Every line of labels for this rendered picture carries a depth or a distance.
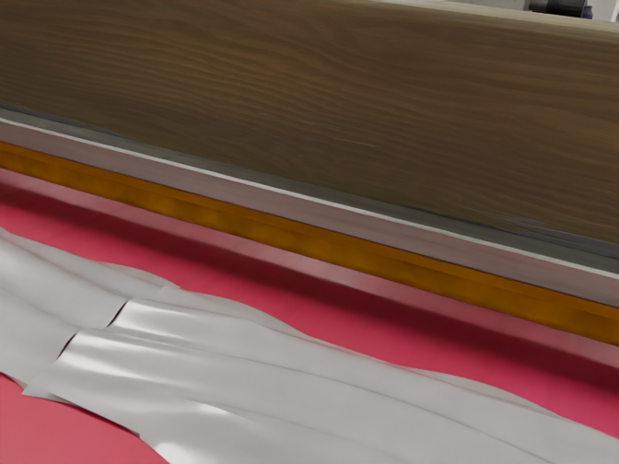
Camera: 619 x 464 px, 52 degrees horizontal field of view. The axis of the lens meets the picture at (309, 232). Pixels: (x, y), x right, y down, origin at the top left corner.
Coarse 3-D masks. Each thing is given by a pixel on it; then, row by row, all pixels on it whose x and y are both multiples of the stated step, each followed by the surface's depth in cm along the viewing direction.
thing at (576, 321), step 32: (0, 160) 30; (32, 160) 29; (96, 192) 28; (128, 192) 27; (224, 224) 26; (256, 224) 25; (320, 256) 24; (352, 256) 24; (384, 256) 23; (448, 288) 22; (480, 288) 22; (544, 320) 21; (576, 320) 21; (608, 320) 20
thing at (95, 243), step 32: (0, 192) 29; (32, 192) 29; (64, 192) 30; (0, 224) 26; (32, 224) 26; (64, 224) 27; (96, 224) 27; (128, 224) 27; (160, 224) 28; (192, 224) 28; (96, 256) 24; (128, 256) 24; (160, 256) 25; (192, 256) 25; (224, 256) 25; (0, 384) 17
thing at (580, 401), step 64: (256, 256) 26; (320, 320) 21; (384, 320) 22; (448, 320) 22; (512, 320) 23; (512, 384) 19; (576, 384) 20; (0, 448) 15; (64, 448) 15; (128, 448) 15
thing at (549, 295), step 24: (0, 144) 30; (72, 168) 28; (96, 168) 28; (168, 192) 26; (264, 216) 25; (336, 240) 24; (360, 240) 23; (432, 264) 22; (504, 288) 22; (528, 288) 21; (600, 312) 21
